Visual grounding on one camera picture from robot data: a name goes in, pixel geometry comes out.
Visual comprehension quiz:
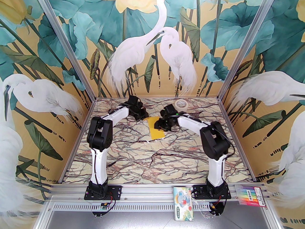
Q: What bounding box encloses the yellow paper sheet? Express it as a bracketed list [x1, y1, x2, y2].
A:
[143, 116, 165, 140]

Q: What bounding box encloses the white masking tape roll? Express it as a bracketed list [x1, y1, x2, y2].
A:
[174, 99, 189, 109]

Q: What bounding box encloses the cartoon elephant tissue pack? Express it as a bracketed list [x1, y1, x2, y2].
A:
[173, 187, 194, 221]

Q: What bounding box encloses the perforated metal strip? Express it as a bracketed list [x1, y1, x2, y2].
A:
[48, 201, 267, 212]

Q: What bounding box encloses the coloured marker pen pack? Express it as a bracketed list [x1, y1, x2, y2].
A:
[235, 185, 268, 208]

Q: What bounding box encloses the aluminium side frame rail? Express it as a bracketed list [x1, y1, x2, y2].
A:
[218, 99, 258, 183]
[58, 99, 97, 183]

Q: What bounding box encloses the aluminium front frame rail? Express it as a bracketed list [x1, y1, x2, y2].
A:
[46, 182, 272, 203]

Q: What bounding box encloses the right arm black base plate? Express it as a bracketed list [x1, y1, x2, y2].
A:
[192, 185, 232, 200]

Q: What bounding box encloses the aluminium frame post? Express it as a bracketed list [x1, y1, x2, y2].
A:
[30, 0, 97, 99]
[219, 0, 282, 99]

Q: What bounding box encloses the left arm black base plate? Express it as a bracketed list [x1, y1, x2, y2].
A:
[85, 185, 122, 201]

